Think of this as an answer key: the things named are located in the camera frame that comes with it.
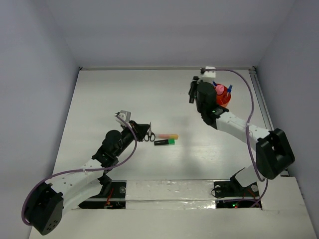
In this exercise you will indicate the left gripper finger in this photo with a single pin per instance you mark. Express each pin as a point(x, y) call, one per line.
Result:
point(140, 136)
point(141, 128)

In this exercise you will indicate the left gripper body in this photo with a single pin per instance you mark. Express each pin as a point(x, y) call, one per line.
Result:
point(134, 128)

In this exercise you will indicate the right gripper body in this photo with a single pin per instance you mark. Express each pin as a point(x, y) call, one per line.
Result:
point(196, 79)

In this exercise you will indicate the purple cap highlighter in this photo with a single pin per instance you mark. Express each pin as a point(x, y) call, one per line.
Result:
point(191, 92)

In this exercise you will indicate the black handled scissors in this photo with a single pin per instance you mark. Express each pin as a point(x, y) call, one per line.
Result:
point(150, 135)

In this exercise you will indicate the green cap highlighter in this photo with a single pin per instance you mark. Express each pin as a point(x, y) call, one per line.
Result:
point(164, 142)

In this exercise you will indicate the yellow cap translucent highlighter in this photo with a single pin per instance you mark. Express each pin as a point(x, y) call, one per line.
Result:
point(167, 136)

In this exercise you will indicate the blue cap glue bottle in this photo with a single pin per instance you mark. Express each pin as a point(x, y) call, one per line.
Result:
point(229, 90)

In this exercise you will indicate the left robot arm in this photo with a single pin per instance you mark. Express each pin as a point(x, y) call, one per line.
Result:
point(53, 197)

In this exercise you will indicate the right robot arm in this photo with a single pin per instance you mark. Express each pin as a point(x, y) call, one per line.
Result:
point(220, 118)

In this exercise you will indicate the orange round organizer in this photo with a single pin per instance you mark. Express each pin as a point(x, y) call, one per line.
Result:
point(224, 99)

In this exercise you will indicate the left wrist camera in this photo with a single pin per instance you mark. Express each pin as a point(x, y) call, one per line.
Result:
point(123, 116)

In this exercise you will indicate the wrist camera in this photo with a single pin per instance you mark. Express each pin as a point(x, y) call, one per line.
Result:
point(123, 116)
point(208, 74)

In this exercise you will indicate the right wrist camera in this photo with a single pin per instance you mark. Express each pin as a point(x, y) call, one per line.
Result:
point(208, 74)

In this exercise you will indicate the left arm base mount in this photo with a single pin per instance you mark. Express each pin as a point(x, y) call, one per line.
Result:
point(112, 196)

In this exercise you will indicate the aluminium side rail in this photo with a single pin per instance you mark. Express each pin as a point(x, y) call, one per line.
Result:
point(268, 119)

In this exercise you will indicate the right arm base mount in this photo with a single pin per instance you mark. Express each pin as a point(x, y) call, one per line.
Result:
point(229, 194)

